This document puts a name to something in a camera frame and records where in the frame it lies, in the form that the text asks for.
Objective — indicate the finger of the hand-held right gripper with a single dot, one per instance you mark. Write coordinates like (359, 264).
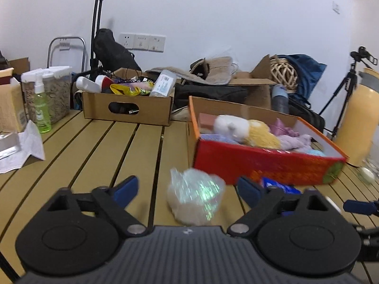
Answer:
(361, 207)
(370, 242)

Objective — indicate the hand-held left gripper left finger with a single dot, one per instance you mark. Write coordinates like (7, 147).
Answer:
(127, 190)

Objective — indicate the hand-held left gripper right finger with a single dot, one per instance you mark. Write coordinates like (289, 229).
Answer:
(248, 190)

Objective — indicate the red cardboard box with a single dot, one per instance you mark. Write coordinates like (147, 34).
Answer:
(260, 162)

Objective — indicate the clear plastic bag of cotton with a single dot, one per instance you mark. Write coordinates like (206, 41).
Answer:
(194, 198)

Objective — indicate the yellow plush toy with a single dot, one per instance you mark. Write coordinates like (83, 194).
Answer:
(263, 136)

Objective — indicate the white plush toy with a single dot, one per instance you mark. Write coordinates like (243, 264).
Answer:
(231, 127)

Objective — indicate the blue tissue packet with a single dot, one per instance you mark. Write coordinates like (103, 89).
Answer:
(281, 188)

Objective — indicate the clear glass cup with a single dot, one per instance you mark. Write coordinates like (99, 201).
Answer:
(368, 170)

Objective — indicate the purple plush toy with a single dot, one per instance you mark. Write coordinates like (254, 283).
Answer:
(291, 140)

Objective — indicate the light blue plush toy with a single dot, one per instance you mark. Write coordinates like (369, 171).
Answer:
(315, 152)

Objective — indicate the pink box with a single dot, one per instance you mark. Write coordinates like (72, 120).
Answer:
(205, 122)

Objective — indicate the yellow thermos jug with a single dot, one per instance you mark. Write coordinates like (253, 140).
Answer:
(356, 118)

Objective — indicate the black bag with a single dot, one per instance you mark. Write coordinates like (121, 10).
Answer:
(308, 118)

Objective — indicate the grey blue water bottle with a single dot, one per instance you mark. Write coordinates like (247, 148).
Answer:
(279, 99)

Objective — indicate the yellow snack packet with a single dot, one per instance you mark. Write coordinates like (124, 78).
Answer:
(127, 90)

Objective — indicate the open brown cardboard box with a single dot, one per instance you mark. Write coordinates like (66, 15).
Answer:
(257, 90)

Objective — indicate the black clothing pile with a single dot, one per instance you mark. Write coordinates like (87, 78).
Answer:
(207, 94)

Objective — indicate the white paper sheet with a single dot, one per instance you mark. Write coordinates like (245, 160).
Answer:
(28, 146)

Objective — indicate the white labelled bottle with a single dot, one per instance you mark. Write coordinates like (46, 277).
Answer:
(162, 84)

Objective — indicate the white bottle with red cap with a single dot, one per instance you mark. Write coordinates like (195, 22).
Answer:
(88, 84)

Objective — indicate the clear container with white lid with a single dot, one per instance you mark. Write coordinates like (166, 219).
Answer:
(57, 97)

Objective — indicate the green spray bottle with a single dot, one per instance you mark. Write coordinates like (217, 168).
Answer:
(41, 112)

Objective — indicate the wicker ball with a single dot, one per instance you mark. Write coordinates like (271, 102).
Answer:
(283, 74)

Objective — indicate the grey beige towel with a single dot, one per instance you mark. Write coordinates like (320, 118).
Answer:
(165, 72)

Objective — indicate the beige fleece boot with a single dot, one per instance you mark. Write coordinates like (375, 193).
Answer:
(216, 69)

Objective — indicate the dark blue cloth bag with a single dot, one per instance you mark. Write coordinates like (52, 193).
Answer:
(309, 74)

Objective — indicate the black folding trolley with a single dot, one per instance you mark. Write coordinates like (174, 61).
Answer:
(111, 50)

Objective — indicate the beige carton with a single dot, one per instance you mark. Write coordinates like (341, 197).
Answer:
(10, 106)

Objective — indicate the black tripod with camera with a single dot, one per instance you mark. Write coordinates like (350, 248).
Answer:
(346, 88)

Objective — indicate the white wall socket panel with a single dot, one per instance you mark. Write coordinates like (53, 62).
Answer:
(142, 42)

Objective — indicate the metal tube frame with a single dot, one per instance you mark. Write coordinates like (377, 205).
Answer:
(66, 38)

